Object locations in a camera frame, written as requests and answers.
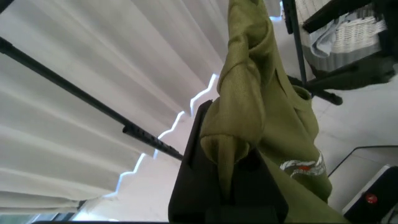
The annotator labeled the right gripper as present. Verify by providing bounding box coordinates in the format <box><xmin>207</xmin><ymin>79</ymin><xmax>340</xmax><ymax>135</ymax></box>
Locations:
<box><xmin>302</xmin><ymin>0</ymin><xmax>398</xmax><ymax>92</ymax></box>

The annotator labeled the black clothes rack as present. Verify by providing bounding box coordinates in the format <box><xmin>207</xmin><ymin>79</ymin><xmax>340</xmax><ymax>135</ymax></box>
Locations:
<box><xmin>0</xmin><ymin>0</ymin><xmax>343</xmax><ymax>162</ymax></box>

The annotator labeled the white laundry basket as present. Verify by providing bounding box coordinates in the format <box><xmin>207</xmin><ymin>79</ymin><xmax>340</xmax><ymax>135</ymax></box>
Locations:
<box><xmin>294</xmin><ymin>0</ymin><xmax>389</xmax><ymax>73</ymax></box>

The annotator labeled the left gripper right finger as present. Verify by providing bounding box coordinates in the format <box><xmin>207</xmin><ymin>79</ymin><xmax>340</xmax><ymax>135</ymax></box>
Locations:
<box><xmin>228</xmin><ymin>148</ymin><xmax>289</xmax><ymax>223</ymax></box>

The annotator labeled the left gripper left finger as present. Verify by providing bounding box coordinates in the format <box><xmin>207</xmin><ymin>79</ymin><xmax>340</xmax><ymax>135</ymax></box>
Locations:
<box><xmin>167</xmin><ymin>99</ymin><xmax>230</xmax><ymax>223</ymax></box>

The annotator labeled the white curtain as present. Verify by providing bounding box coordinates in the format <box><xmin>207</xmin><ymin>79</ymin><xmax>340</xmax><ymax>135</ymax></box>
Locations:
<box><xmin>0</xmin><ymin>0</ymin><xmax>282</xmax><ymax>215</ymax></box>

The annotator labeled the green shirt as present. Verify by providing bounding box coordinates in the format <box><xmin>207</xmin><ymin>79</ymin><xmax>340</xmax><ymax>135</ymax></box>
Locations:
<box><xmin>198</xmin><ymin>0</ymin><xmax>349</xmax><ymax>223</ymax></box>

